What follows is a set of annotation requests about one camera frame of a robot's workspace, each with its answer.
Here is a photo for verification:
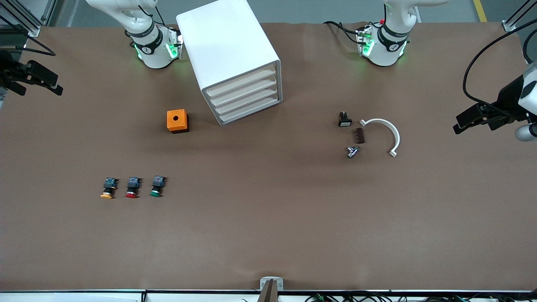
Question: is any orange button enclosure box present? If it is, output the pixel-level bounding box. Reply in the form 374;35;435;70
167;109;190;134

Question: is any aluminium frame post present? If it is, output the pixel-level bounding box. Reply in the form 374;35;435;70
501;0;537;32
0;0;57;37

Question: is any green lit base connector box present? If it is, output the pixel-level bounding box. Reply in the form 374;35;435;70
356;25;374;57
167;26;184;60

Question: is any black cable bundle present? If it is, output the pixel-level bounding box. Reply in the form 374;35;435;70
304;291;474;302

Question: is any green mushroom push button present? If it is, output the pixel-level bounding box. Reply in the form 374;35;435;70
149;175;167;198

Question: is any grey table edge bracket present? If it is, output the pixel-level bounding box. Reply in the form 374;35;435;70
257;276;284;302

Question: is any yellow mushroom push button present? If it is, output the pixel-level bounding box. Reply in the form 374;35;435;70
100;177;119;199

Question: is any black arm base cable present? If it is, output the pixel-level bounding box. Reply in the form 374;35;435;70
323;20;362;44

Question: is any red mushroom push button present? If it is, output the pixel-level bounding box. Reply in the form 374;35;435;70
125;177;142;199

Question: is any white curved plastic bracket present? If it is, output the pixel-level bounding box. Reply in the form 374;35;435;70
360;118;401;158

